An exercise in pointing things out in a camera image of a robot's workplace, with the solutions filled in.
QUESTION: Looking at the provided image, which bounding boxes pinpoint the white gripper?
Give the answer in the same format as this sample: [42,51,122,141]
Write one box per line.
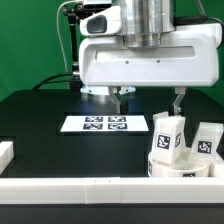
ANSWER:
[79,23,222,116]

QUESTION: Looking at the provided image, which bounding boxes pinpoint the white round stool seat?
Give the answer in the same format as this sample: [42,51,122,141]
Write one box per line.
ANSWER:
[148,152,211,177]

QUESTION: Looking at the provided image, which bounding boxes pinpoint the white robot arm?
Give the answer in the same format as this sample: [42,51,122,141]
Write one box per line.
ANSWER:
[79,0,224,115]

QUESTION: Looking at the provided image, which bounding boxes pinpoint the white marker tag sheet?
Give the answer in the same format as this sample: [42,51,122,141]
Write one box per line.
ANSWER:
[61,115,149,132]

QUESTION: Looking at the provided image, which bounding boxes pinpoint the white U-shaped fence wall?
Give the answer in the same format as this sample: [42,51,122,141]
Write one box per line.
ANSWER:
[0,143,224,204]

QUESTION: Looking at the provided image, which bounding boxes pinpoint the black cables on table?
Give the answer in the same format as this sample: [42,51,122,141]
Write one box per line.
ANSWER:
[32,72,81,91]

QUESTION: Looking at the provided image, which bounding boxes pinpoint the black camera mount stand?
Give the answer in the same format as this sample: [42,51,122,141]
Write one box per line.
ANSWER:
[63,3,85,91]

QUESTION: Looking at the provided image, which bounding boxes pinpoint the white cable on stand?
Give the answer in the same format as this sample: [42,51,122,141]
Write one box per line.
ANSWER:
[55,0,81,74]

